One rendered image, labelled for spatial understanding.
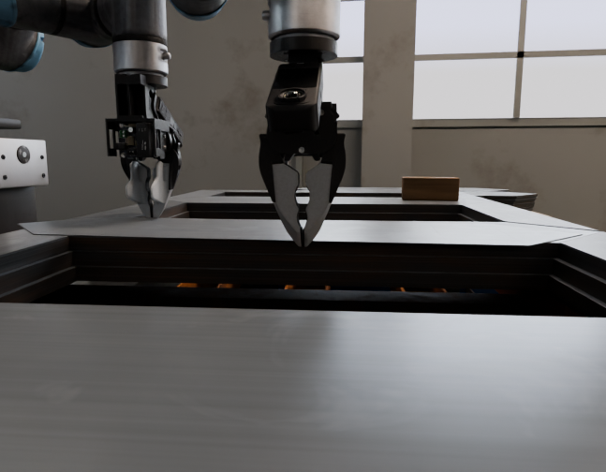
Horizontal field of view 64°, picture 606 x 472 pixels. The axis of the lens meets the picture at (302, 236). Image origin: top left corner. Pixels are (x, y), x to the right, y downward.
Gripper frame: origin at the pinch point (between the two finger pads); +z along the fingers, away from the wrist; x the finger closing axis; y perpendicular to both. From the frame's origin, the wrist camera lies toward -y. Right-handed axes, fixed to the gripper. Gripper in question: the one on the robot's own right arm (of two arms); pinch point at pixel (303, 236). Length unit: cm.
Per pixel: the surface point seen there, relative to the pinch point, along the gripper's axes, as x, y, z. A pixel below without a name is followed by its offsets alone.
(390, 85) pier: -32, 253, -51
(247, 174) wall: 60, 279, 3
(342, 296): -4.3, 12.0, 10.0
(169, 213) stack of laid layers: 28.1, 37.3, 1.9
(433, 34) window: -59, 269, -83
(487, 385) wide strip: -10.1, -32.2, 0.9
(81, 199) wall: 185, 288, 21
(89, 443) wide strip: 3.8, -37.4, 0.8
